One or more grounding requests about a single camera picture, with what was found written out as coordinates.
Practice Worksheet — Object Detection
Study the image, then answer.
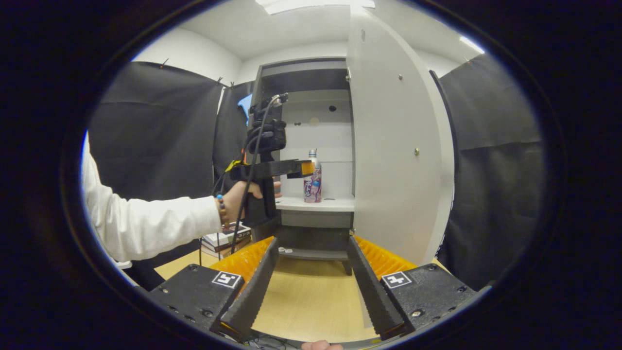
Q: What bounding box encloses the beige cabinet door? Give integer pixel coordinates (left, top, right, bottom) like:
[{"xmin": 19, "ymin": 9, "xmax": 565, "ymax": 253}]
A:
[{"xmin": 346, "ymin": 5, "xmax": 455, "ymax": 267}]

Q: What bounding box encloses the black cover book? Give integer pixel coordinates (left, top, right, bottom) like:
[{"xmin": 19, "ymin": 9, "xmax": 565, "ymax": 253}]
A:
[{"xmin": 202, "ymin": 236, "xmax": 252, "ymax": 253}]

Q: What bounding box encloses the white cover book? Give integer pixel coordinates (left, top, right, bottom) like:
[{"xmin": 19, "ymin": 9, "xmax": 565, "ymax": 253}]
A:
[{"xmin": 203, "ymin": 221, "xmax": 252, "ymax": 246}]

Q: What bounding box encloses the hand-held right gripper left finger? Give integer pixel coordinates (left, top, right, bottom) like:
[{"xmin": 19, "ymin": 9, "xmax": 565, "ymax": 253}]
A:
[{"xmin": 148, "ymin": 237, "xmax": 280, "ymax": 341}]

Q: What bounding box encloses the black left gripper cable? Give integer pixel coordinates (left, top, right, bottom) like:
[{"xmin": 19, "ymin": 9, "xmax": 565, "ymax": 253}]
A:
[{"xmin": 230, "ymin": 95, "xmax": 283, "ymax": 256}]

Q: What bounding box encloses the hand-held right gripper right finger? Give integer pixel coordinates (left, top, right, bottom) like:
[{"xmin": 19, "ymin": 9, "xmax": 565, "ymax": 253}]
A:
[{"xmin": 346, "ymin": 236, "xmax": 480, "ymax": 341}]

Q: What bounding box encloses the grey cabinet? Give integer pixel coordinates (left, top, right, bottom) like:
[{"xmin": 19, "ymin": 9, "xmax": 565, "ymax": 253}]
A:
[{"xmin": 248, "ymin": 57, "xmax": 359, "ymax": 276}]

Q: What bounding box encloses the black backdrop cloth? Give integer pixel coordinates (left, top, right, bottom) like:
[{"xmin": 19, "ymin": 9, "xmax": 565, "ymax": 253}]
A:
[{"xmin": 87, "ymin": 53, "xmax": 545, "ymax": 292}]

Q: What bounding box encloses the long ceiling light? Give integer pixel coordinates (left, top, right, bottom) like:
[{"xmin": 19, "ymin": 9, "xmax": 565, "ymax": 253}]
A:
[{"xmin": 255, "ymin": 0, "xmax": 376, "ymax": 15}]

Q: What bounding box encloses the silver bottle with colourful label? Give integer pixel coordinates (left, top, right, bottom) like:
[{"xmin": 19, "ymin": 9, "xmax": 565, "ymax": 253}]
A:
[{"xmin": 304, "ymin": 148, "xmax": 322, "ymax": 203}]

